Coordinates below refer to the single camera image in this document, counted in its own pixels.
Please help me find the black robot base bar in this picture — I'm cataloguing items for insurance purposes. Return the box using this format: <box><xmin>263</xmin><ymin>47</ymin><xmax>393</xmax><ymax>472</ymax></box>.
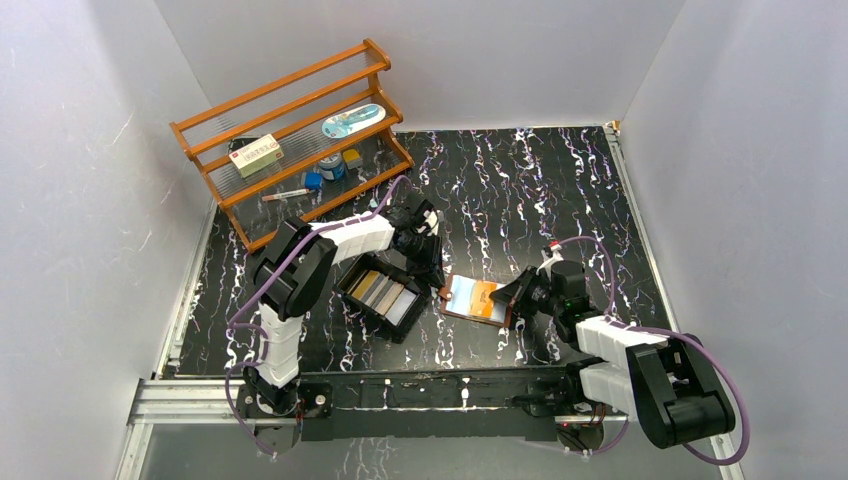
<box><xmin>235</xmin><ymin>368</ymin><xmax>607</xmax><ymax>445</ymax></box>

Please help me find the orange wooden shelf rack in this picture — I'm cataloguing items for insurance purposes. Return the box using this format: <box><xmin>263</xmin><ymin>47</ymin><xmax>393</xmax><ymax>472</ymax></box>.
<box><xmin>170</xmin><ymin>38</ymin><xmax>414</xmax><ymax>251</ymax></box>

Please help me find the white red marker pen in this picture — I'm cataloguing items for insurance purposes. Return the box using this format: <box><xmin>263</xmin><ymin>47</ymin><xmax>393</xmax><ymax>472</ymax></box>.
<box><xmin>261</xmin><ymin>188</ymin><xmax>312</xmax><ymax>202</ymax></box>

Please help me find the blue white small jar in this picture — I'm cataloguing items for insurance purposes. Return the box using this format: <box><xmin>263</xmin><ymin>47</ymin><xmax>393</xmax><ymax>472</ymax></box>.
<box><xmin>317</xmin><ymin>153</ymin><xmax>346</xmax><ymax>181</ymax></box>

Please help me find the gold yellow VIP card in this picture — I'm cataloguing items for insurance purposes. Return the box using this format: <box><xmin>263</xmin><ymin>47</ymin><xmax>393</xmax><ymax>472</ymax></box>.
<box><xmin>469</xmin><ymin>280</ymin><xmax>507</xmax><ymax>325</ymax></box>

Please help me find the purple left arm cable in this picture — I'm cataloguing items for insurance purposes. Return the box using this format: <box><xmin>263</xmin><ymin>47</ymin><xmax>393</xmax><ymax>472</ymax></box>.
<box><xmin>223</xmin><ymin>174</ymin><xmax>412</xmax><ymax>458</ymax></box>

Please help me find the stack of cards in box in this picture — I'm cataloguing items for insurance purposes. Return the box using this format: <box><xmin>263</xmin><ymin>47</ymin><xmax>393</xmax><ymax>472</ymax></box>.
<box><xmin>350</xmin><ymin>270</ymin><xmax>417</xmax><ymax>326</ymax></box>

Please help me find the yellow grey small block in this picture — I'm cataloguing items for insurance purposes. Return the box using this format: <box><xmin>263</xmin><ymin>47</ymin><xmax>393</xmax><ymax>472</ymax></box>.
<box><xmin>342</xmin><ymin>148</ymin><xmax>364</xmax><ymax>170</ymax></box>

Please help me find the blue oval blister pack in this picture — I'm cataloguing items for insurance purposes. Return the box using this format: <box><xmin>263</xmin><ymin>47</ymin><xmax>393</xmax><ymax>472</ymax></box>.
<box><xmin>321</xmin><ymin>103</ymin><xmax>386</xmax><ymax>139</ymax></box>

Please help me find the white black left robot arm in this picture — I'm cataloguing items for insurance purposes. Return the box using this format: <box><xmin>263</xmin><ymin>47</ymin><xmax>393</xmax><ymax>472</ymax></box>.
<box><xmin>245</xmin><ymin>194</ymin><xmax>446</xmax><ymax>416</ymax></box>

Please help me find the black card storage box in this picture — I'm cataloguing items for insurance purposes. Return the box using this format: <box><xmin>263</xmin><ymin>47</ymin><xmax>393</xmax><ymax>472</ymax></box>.
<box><xmin>334</xmin><ymin>254</ymin><xmax>432</xmax><ymax>344</ymax></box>

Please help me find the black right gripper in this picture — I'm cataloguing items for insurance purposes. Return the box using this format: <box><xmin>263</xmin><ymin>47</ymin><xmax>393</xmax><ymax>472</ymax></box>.
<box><xmin>491</xmin><ymin>265</ymin><xmax>563</xmax><ymax>317</ymax></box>

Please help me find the orange leather card holder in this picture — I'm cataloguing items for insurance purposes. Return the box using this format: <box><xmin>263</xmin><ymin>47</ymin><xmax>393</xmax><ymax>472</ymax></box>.
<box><xmin>438</xmin><ymin>274</ymin><xmax>512</xmax><ymax>328</ymax></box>

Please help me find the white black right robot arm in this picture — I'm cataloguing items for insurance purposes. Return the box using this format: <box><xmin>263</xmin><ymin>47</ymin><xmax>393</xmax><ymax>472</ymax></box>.
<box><xmin>484</xmin><ymin>260</ymin><xmax>750</xmax><ymax>449</ymax></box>

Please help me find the white green carton box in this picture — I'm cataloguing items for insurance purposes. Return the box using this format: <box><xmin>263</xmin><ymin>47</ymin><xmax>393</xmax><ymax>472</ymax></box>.
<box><xmin>228</xmin><ymin>134</ymin><xmax>283</xmax><ymax>178</ymax></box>

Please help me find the blue small cube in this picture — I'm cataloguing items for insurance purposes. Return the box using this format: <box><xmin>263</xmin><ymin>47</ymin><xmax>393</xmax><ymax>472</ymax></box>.
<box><xmin>303</xmin><ymin>172</ymin><xmax>324</xmax><ymax>191</ymax></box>

